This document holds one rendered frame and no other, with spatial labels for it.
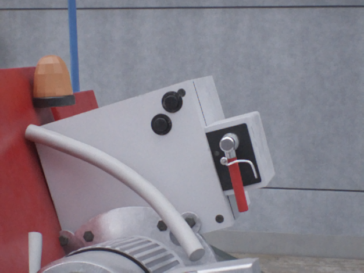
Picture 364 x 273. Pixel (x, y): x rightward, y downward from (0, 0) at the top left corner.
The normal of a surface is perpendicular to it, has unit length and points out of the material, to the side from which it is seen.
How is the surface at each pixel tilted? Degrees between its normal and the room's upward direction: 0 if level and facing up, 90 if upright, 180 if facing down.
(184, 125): 90
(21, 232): 70
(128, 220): 81
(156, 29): 90
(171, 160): 90
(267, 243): 90
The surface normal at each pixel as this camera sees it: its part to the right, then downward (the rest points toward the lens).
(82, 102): 0.93, -0.27
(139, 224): -0.22, -0.06
